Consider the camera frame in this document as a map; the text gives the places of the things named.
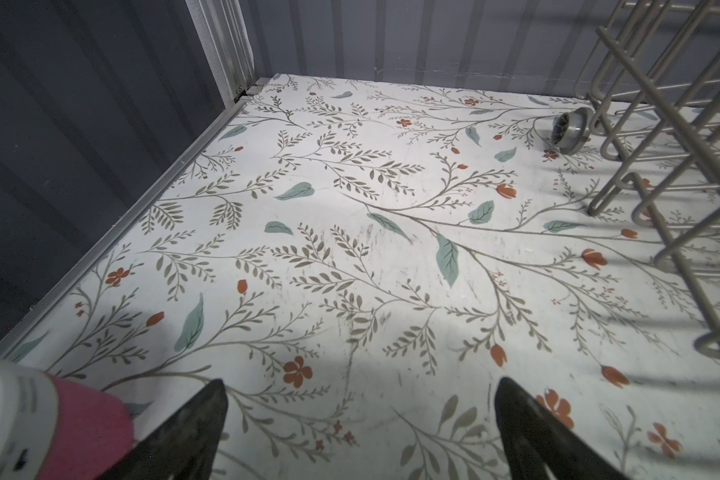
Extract pink tape roll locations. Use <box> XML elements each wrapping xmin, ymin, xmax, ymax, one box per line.
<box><xmin>0</xmin><ymin>359</ymin><xmax>134</xmax><ymax>479</ymax></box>

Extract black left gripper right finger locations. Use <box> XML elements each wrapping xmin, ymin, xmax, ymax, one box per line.
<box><xmin>494</xmin><ymin>377</ymin><xmax>625</xmax><ymax>479</ymax></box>

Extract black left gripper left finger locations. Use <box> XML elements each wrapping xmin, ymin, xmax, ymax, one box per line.
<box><xmin>99</xmin><ymin>379</ymin><xmax>228</xmax><ymax>480</ymax></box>

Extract grey wire dish rack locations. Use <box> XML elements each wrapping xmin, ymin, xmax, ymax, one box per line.
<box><xmin>551</xmin><ymin>1</ymin><xmax>720</xmax><ymax>361</ymax></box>

